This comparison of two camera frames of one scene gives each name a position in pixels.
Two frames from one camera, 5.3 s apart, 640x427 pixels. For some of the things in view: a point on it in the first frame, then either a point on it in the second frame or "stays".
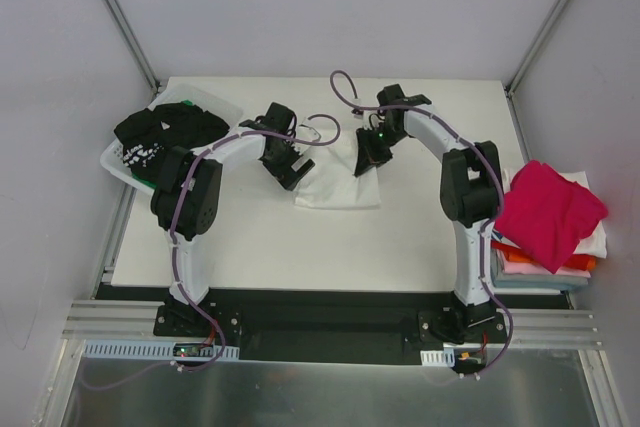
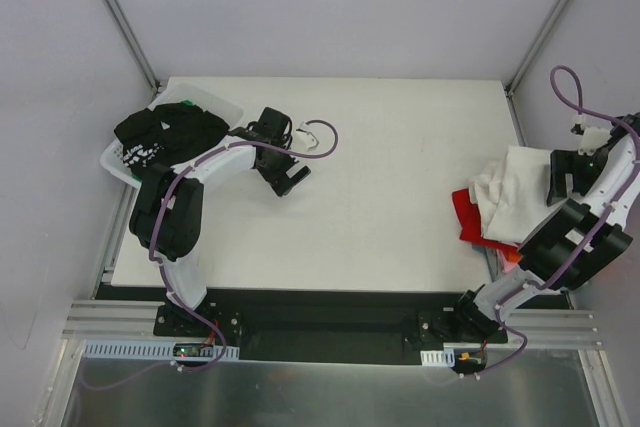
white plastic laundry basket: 112,159 stays
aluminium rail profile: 108,319 stays
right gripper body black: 373,150 to 560,180
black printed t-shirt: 147,137 stays
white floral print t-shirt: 331,182 to 511,194
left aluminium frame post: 117,13 stays
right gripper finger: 366,154 to 561,164
